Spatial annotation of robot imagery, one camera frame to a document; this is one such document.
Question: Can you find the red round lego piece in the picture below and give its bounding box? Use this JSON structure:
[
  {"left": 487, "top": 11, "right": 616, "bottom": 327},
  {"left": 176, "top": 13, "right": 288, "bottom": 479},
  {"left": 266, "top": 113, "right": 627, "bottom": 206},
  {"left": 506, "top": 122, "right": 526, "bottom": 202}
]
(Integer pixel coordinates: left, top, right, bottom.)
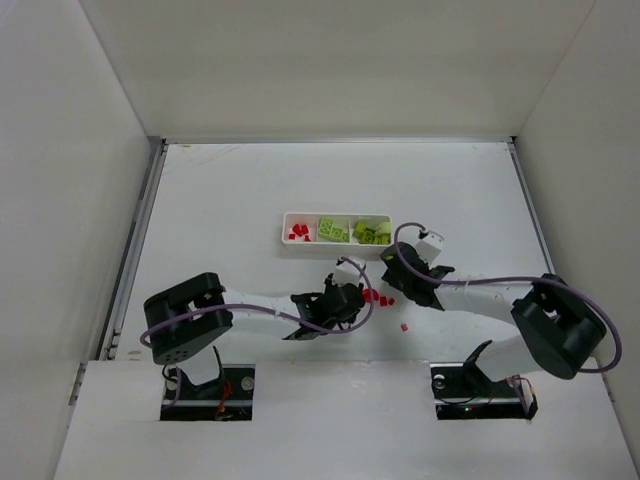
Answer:
[{"left": 362, "top": 289, "right": 380, "bottom": 303}]

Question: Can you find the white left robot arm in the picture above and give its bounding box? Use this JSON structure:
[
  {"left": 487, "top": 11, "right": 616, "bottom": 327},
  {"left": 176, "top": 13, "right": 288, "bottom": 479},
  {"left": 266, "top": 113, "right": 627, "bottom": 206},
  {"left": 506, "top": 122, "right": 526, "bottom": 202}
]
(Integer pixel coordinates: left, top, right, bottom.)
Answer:
[{"left": 139, "top": 272, "right": 373, "bottom": 387}]

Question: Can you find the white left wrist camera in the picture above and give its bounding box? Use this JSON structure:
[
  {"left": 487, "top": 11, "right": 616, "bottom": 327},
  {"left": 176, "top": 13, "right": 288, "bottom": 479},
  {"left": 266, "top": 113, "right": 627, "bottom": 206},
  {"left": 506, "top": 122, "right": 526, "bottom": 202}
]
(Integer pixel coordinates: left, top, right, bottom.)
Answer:
[{"left": 332, "top": 257, "right": 366, "bottom": 286}]

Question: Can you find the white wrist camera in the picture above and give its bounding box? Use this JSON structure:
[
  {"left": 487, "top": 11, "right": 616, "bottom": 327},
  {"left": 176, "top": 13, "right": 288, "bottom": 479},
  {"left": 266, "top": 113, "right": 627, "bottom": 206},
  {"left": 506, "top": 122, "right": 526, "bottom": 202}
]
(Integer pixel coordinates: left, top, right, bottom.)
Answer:
[
  {"left": 414, "top": 230, "right": 444, "bottom": 264},
  {"left": 332, "top": 257, "right": 366, "bottom": 286}
]

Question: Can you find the light green lego brick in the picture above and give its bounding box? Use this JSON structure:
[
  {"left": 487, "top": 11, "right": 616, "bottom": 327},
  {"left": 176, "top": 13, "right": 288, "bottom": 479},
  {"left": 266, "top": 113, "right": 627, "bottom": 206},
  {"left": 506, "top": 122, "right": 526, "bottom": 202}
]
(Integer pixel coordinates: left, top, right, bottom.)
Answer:
[
  {"left": 376, "top": 222, "right": 392, "bottom": 236},
  {"left": 318, "top": 217, "right": 336, "bottom": 238}
]

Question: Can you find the small red lego pile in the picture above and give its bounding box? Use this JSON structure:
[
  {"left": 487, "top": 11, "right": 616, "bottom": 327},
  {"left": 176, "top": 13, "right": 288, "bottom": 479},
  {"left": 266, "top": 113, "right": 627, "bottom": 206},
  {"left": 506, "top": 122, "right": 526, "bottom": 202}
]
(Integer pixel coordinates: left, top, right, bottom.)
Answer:
[{"left": 285, "top": 232, "right": 313, "bottom": 243}]

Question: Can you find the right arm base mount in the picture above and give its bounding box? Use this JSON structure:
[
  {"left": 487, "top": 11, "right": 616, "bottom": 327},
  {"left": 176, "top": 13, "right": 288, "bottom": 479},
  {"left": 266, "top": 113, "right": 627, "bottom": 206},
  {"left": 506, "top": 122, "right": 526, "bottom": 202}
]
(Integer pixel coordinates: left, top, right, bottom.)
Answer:
[{"left": 430, "top": 341, "right": 539, "bottom": 421}]

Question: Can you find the white three-compartment tray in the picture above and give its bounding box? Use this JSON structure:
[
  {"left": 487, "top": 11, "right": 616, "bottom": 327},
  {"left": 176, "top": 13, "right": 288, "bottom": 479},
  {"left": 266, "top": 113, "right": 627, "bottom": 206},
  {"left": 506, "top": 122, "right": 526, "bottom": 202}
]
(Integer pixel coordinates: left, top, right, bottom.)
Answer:
[{"left": 281, "top": 212, "right": 393, "bottom": 257}]

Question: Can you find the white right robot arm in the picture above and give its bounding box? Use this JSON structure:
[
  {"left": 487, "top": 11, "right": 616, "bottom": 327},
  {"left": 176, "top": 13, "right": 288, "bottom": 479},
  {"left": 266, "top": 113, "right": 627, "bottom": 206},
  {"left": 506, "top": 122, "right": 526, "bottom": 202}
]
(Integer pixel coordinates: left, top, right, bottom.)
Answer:
[{"left": 380, "top": 242, "right": 606, "bottom": 382}]

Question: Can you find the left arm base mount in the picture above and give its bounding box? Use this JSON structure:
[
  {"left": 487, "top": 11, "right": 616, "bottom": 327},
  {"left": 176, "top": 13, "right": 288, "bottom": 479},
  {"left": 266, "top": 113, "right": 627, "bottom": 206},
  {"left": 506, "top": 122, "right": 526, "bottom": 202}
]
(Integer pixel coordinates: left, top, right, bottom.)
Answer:
[{"left": 160, "top": 364, "right": 255, "bottom": 422}]

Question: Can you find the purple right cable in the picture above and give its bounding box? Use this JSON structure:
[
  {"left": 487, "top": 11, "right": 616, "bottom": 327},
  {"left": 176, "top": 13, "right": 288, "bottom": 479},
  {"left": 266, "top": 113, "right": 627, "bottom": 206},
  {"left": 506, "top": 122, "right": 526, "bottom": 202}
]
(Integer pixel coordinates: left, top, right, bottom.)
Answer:
[{"left": 392, "top": 222, "right": 624, "bottom": 374}]

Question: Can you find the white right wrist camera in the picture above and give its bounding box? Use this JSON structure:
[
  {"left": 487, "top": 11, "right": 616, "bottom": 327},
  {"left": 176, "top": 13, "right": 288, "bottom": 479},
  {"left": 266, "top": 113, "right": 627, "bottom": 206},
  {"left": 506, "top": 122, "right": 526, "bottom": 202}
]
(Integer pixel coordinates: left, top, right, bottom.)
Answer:
[{"left": 414, "top": 230, "right": 444, "bottom": 264}]

